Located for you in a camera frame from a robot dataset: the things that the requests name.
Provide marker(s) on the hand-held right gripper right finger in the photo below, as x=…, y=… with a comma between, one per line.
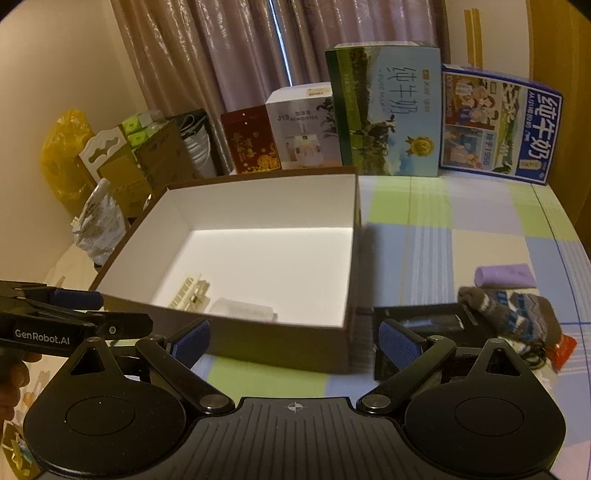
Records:
x=397, y=346

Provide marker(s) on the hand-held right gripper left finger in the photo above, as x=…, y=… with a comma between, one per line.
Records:
x=191, y=342

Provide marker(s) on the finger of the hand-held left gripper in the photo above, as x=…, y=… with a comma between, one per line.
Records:
x=124, y=324
x=78, y=299

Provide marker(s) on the black pouch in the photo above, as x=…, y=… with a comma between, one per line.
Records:
x=429, y=319

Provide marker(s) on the brown cardboard box white inside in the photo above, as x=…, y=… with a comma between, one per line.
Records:
x=258, y=240

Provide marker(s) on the person's left hand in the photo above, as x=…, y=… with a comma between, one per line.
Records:
x=10, y=385

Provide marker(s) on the cream plastic comb-like piece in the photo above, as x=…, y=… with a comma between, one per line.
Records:
x=190, y=293

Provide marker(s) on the clear plastic pack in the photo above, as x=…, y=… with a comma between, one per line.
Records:
x=242, y=310

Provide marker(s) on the white plastic bag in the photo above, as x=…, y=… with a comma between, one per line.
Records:
x=99, y=226

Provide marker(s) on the checked tablecloth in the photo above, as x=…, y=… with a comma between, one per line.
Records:
x=415, y=240

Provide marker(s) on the grey patterned sock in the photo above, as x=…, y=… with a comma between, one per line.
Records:
x=512, y=309

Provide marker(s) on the purple case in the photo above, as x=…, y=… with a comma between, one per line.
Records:
x=505, y=275

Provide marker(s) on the yellow plastic bag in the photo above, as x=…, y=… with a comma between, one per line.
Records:
x=62, y=152

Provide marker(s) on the brown cardboard carton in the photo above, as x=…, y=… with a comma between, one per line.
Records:
x=166, y=157

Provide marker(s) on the red snack packet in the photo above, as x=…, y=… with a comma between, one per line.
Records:
x=564, y=351

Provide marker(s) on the green and white small boxes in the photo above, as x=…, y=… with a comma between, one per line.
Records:
x=138, y=127

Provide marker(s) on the red brown box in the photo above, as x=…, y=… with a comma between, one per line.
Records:
x=249, y=141

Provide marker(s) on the green milk carton box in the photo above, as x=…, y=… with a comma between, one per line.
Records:
x=388, y=110

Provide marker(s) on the white appliance box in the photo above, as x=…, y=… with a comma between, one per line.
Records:
x=302, y=129

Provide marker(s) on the blue milk carton box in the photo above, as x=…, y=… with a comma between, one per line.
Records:
x=498, y=120

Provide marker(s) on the beige curtain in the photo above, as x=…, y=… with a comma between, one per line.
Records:
x=221, y=50

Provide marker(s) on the wooden panel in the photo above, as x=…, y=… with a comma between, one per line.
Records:
x=508, y=37

